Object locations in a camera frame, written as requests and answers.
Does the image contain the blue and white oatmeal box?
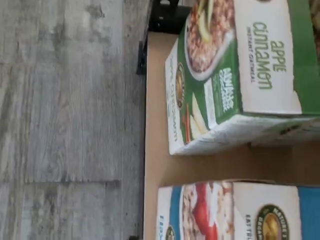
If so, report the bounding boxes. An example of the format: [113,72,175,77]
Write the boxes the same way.
[157,179,320,240]

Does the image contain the black metal shelf, wooden boards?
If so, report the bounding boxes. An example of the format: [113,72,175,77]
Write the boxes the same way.
[127,0,320,240]

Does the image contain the green apple cinnamon oatmeal box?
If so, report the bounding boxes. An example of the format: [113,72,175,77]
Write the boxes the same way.
[310,0,320,61]
[164,0,320,157]

